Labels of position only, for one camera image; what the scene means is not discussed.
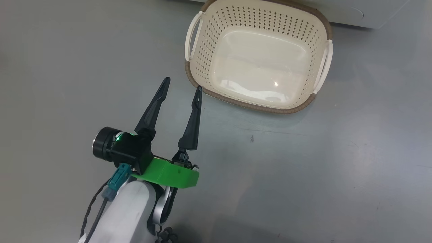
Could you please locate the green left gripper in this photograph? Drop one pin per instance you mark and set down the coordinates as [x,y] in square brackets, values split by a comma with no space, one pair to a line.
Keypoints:
[168,173]

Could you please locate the cream perforated laundry basket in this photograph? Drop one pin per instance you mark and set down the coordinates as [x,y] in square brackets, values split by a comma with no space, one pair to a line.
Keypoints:
[260,64]

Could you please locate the white front-load washing machine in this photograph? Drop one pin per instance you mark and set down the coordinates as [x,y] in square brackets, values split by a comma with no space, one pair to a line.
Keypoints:
[354,11]

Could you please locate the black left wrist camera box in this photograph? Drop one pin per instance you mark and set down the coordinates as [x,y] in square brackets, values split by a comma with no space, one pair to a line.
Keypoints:
[131,152]

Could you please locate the teal left camera connector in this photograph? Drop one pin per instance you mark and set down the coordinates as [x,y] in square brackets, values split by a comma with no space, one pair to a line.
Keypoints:
[118,179]

